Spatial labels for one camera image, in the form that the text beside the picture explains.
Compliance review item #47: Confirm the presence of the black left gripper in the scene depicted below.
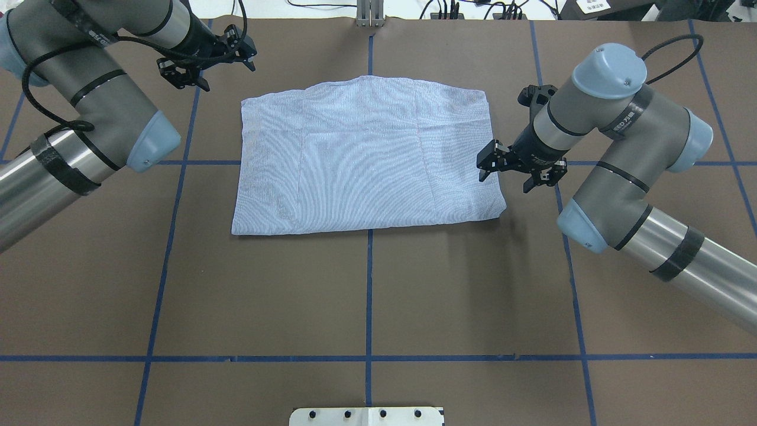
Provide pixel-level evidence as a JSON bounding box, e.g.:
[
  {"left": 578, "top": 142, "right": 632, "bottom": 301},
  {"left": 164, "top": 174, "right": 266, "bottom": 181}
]
[{"left": 177, "top": 24, "right": 257, "bottom": 72}]

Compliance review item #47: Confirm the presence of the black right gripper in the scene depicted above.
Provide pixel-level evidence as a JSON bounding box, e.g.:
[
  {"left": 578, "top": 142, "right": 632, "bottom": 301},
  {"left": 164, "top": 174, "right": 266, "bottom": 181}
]
[{"left": 477, "top": 125, "right": 568, "bottom": 184}]

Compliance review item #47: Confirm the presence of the blue striped button shirt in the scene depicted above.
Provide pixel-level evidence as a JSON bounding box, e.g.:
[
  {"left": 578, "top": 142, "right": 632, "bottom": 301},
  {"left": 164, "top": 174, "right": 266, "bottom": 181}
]
[{"left": 231, "top": 76, "right": 507, "bottom": 235}]

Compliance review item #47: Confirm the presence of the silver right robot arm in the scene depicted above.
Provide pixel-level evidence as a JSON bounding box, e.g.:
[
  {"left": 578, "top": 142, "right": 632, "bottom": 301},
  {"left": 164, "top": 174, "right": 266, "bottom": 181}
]
[{"left": 476, "top": 43, "right": 756, "bottom": 333}]

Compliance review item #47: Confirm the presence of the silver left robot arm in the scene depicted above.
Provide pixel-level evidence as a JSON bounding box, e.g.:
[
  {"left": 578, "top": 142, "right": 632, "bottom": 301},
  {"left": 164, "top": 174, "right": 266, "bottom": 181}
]
[{"left": 2, "top": 1, "right": 257, "bottom": 251}]

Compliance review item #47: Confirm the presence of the black box with label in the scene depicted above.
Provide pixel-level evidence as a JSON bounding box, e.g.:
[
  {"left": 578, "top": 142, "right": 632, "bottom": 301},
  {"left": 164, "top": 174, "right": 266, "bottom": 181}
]
[{"left": 558, "top": 1, "right": 656, "bottom": 21}]

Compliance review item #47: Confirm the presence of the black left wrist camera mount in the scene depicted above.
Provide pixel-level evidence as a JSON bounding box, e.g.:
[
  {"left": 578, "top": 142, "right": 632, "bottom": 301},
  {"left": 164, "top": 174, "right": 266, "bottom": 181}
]
[{"left": 156, "top": 57, "right": 210, "bottom": 92}]

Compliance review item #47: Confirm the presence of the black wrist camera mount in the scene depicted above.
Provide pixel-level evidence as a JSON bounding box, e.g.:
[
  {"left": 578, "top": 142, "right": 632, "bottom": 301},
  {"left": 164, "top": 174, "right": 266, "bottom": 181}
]
[
  {"left": 517, "top": 85, "right": 558, "bottom": 123},
  {"left": 156, "top": 57, "right": 210, "bottom": 92}
]

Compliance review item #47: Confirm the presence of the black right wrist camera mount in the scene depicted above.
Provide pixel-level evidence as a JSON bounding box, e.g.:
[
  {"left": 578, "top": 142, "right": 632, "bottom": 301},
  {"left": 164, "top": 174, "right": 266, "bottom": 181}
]
[{"left": 517, "top": 85, "right": 558, "bottom": 123}]

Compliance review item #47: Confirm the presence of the grey aluminium frame post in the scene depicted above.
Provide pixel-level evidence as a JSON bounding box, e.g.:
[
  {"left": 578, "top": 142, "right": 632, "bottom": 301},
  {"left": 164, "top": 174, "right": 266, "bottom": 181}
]
[{"left": 356, "top": 0, "right": 386, "bottom": 28}]

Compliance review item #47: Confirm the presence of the black cable bundle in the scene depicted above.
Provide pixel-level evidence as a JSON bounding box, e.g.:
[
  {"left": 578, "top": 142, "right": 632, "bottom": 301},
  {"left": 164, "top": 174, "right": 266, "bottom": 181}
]
[{"left": 287, "top": 0, "right": 560, "bottom": 21}]

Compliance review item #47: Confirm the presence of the black left camera cable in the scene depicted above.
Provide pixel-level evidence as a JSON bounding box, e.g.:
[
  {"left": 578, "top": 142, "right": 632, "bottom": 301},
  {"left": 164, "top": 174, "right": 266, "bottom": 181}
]
[{"left": 21, "top": 0, "right": 249, "bottom": 133}]

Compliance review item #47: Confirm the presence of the black camera cable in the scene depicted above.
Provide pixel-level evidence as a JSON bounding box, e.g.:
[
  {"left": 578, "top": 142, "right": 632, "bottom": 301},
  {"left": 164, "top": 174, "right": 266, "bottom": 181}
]
[
  {"left": 21, "top": 0, "right": 249, "bottom": 133},
  {"left": 641, "top": 33, "right": 704, "bottom": 85}
]

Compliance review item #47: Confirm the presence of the black right camera cable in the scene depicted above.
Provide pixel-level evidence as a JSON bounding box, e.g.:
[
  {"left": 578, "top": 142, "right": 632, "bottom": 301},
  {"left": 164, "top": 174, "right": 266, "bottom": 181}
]
[{"left": 641, "top": 33, "right": 704, "bottom": 85}]

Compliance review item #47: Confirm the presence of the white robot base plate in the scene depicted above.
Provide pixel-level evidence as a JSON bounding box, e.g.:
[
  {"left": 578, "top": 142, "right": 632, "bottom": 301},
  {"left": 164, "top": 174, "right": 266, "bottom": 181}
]
[{"left": 289, "top": 406, "right": 445, "bottom": 425}]

